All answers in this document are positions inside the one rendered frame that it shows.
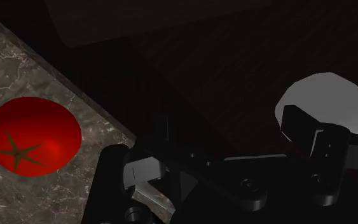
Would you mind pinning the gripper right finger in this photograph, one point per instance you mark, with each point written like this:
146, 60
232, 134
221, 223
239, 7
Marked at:
327, 149

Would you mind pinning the white rounded object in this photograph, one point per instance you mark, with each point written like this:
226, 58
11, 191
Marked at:
327, 96

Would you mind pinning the red tomato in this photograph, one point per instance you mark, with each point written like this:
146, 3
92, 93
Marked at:
33, 136

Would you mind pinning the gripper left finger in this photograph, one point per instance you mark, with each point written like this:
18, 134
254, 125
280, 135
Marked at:
110, 173

